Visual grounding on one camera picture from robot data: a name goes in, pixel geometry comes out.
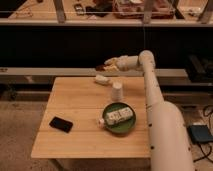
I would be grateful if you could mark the dark device on shelf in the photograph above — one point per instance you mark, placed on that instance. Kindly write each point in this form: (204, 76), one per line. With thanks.
(79, 9)

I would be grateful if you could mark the white paper cup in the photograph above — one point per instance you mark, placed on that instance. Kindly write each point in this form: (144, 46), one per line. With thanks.
(117, 91)

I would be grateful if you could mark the wooden table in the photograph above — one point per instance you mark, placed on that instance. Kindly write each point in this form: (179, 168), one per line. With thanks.
(81, 101)

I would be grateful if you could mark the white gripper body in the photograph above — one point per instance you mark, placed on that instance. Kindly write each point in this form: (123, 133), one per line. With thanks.
(125, 63)

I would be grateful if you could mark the clear plastic bin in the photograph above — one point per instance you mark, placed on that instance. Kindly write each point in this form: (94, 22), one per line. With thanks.
(133, 9)

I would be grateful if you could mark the black smartphone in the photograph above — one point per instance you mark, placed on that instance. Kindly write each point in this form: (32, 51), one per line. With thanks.
(61, 124)

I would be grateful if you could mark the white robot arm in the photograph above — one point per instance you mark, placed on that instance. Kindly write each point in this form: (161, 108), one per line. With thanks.
(169, 145)

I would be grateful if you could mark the green bowl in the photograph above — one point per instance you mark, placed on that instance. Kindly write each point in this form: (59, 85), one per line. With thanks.
(120, 128)

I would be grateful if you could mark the blue box on floor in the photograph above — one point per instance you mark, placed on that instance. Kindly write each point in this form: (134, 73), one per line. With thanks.
(200, 134)

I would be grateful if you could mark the red pepper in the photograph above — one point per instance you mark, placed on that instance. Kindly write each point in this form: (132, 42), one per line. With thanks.
(100, 68)

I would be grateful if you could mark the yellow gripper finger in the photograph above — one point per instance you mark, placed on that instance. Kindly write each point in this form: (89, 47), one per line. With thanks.
(110, 68)
(111, 61)

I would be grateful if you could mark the black equipment at right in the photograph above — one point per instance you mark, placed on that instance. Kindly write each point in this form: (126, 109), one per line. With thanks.
(199, 69)

